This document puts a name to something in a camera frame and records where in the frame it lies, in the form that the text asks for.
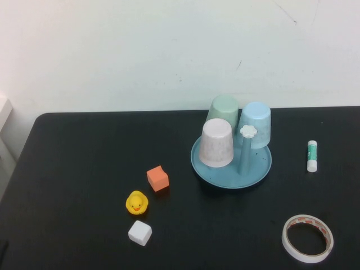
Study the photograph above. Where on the white green glue stick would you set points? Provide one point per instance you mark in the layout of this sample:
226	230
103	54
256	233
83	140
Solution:
312	156

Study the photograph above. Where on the white tape roll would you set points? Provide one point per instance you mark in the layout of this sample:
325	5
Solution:
287	244

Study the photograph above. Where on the pink plastic cup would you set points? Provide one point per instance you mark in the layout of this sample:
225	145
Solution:
216	143

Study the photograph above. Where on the orange foam cube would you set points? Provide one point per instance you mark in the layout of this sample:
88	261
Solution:
157	178

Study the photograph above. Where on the white foam cube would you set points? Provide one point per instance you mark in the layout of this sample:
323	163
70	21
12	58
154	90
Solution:
139	233

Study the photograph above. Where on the light blue plastic cup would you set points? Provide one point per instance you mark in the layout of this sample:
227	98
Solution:
256	118

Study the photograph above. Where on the yellow rubber duck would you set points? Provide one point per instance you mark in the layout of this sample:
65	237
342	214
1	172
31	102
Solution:
137	204

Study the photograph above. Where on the blue cup stand with pegs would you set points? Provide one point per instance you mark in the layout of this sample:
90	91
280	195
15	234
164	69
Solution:
253	174

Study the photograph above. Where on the light green plastic cup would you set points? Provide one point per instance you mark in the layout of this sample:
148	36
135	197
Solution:
225	108

